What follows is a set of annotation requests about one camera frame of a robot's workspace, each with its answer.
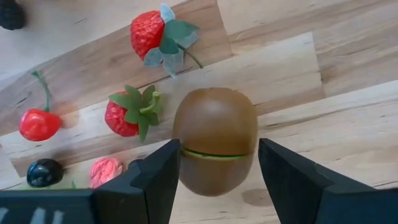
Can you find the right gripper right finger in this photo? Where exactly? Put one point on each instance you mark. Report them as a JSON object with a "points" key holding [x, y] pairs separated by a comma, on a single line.
{"points": [[295, 186]]}

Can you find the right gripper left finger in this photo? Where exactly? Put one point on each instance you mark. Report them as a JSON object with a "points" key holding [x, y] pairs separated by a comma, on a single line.
{"points": [[149, 186]]}

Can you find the pink toy raspberry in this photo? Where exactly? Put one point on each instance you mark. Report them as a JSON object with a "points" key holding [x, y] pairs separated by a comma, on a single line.
{"points": [[105, 171]]}

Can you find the strawberry with green leaves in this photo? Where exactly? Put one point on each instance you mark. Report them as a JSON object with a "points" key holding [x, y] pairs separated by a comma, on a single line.
{"points": [[119, 119]]}

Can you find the red cherry with stem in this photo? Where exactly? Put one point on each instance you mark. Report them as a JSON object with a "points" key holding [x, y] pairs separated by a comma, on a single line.
{"points": [[38, 125]]}

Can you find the strawberry with pale leaves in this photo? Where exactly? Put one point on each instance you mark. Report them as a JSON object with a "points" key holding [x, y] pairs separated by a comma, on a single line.
{"points": [[146, 32]]}

